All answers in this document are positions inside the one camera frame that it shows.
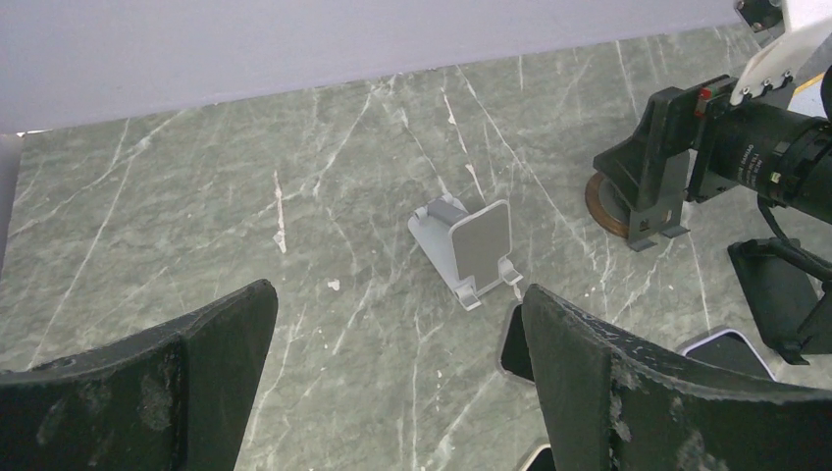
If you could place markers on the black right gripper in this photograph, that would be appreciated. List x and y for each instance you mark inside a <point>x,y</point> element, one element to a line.
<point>781,155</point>

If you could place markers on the black phone pink case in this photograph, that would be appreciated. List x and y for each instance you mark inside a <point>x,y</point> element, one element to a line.
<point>537,458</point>

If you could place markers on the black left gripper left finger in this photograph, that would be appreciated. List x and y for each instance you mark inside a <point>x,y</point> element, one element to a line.
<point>176,396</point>

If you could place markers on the round wooden black phone stand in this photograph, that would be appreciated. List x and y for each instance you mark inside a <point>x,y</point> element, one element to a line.
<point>606,206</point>

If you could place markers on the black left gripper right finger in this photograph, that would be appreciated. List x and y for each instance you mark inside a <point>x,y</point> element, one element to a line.
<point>614,401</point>

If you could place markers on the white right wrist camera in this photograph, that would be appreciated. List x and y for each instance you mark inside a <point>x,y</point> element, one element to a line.
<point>788,33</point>

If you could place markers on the black phone lilac case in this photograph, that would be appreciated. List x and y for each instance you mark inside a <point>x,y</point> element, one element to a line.
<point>729,349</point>

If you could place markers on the white grey phone stand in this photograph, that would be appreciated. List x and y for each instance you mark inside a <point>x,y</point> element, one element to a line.
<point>469,250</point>

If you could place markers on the black phone grey case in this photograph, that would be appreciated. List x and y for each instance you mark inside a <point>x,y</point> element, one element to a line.
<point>513,358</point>

